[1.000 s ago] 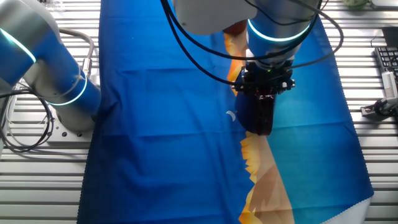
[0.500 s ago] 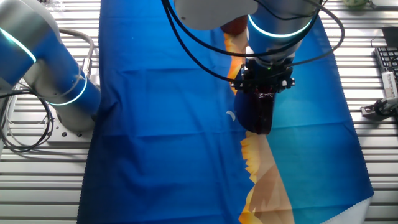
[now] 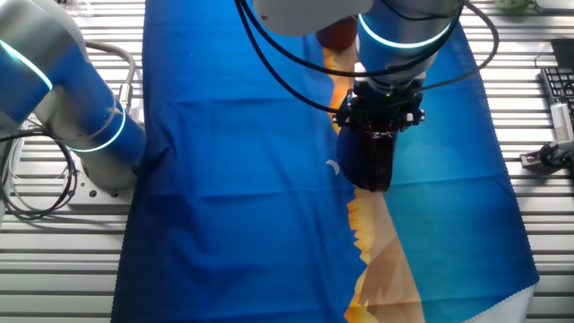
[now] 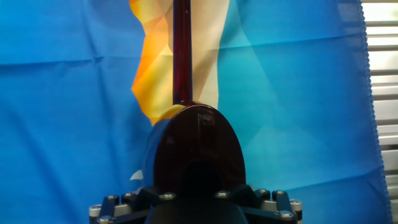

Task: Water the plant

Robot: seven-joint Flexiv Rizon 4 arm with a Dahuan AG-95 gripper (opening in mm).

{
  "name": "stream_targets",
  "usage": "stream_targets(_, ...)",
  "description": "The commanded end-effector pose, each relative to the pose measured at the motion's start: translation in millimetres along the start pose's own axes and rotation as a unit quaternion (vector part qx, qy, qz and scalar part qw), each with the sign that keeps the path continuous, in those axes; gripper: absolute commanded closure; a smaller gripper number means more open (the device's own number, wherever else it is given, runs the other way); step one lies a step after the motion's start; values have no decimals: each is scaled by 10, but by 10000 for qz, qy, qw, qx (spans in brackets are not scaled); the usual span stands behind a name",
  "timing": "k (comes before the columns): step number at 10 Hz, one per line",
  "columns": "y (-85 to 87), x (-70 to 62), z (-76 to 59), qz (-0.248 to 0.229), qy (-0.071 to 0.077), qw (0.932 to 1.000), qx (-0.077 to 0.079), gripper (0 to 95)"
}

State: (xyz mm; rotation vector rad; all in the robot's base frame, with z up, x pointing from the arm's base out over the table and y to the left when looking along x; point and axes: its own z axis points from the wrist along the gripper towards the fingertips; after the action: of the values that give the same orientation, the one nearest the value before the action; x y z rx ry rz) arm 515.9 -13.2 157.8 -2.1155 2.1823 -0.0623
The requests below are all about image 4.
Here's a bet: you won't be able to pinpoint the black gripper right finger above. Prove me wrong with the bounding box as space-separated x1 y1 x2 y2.
213 185 304 224

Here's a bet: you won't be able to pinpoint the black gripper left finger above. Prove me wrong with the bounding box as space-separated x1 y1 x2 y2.
88 186 178 224

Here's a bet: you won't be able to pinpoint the blue cloth with orange print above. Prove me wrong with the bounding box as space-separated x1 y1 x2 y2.
0 0 393 224

